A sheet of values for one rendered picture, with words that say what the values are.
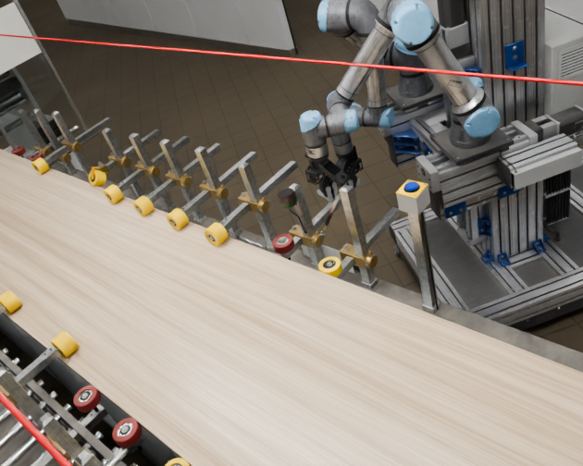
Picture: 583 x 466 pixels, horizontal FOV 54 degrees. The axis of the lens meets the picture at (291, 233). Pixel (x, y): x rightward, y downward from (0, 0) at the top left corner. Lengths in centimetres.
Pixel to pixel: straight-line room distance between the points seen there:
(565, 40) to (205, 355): 171
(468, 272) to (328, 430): 148
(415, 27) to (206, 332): 116
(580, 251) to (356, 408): 166
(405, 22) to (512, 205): 120
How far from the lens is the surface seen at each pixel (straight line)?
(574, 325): 294
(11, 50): 418
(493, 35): 229
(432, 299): 201
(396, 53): 255
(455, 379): 163
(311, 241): 220
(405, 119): 261
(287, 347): 180
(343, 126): 193
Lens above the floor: 223
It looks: 37 degrees down
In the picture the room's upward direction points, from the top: 19 degrees counter-clockwise
